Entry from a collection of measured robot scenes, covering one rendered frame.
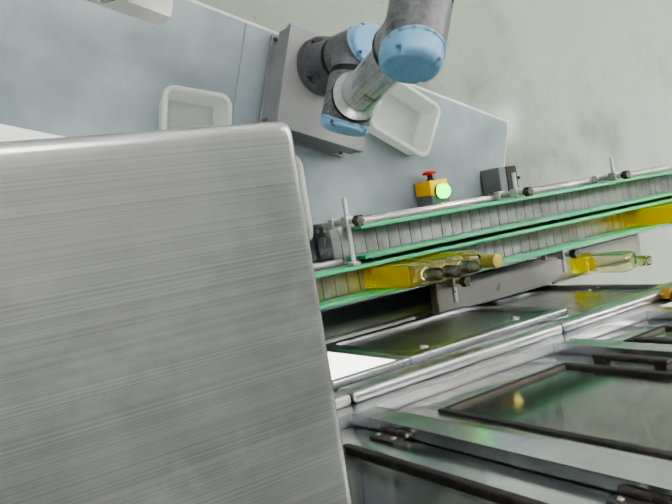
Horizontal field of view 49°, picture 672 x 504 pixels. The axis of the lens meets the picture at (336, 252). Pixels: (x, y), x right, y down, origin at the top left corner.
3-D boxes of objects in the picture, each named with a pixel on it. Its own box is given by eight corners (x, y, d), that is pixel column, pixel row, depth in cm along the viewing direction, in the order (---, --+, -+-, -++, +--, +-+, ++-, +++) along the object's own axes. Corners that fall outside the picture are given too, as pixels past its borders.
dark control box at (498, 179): (482, 196, 234) (502, 193, 227) (478, 171, 234) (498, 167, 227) (500, 193, 239) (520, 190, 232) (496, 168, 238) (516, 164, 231)
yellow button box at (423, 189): (416, 207, 219) (433, 204, 213) (412, 182, 219) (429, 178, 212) (434, 204, 223) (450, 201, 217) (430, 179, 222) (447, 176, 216)
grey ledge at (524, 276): (417, 314, 213) (444, 315, 204) (413, 284, 213) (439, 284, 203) (618, 259, 265) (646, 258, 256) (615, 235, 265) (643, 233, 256)
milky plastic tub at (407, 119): (408, 164, 220) (428, 159, 213) (350, 130, 209) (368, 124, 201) (423, 112, 224) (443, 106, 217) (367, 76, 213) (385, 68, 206)
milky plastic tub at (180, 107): (148, 184, 175) (161, 179, 168) (150, 91, 177) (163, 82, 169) (216, 190, 185) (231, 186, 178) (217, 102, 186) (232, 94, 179)
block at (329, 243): (317, 261, 191) (332, 260, 186) (311, 225, 191) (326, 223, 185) (328, 259, 193) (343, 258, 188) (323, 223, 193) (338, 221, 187)
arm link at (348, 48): (367, 44, 186) (401, 29, 175) (357, 94, 184) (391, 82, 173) (328, 25, 180) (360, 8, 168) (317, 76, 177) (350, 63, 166)
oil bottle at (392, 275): (364, 288, 191) (418, 288, 174) (361, 267, 191) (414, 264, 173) (382, 284, 194) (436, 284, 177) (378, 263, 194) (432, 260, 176)
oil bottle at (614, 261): (571, 274, 237) (645, 272, 215) (568, 256, 236) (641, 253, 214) (582, 269, 240) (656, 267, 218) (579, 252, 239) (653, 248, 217)
